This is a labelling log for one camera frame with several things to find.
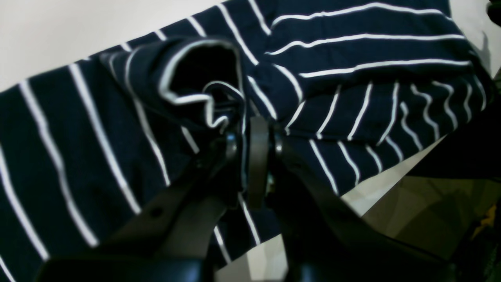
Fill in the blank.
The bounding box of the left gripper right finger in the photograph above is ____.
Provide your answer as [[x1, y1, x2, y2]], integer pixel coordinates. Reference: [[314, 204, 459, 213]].
[[249, 117, 458, 282]]

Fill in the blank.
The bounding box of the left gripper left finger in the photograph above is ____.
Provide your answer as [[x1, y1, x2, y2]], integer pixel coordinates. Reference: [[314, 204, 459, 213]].
[[36, 131, 239, 282]]

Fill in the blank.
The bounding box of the navy white striped T-shirt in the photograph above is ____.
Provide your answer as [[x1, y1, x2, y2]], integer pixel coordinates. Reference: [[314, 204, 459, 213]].
[[1, 0, 496, 282]]

